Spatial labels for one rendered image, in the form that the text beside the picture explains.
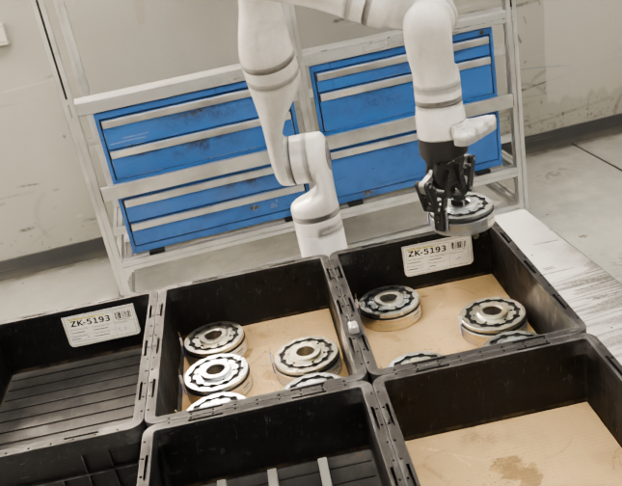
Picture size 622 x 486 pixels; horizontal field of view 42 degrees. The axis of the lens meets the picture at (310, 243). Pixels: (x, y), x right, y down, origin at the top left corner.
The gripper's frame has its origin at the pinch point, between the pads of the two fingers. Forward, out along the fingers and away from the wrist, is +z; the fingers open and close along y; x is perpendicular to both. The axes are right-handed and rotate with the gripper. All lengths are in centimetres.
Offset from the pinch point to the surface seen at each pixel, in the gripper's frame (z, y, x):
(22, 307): 102, -30, -258
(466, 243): 9.9, -9.3, -4.0
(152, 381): 7, 50, -17
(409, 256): 10.0, -1.5, -10.7
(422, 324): 16.8, 7.4, -2.4
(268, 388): 16.9, 33.4, -13.0
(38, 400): 17, 55, -46
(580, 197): 101, -219, -88
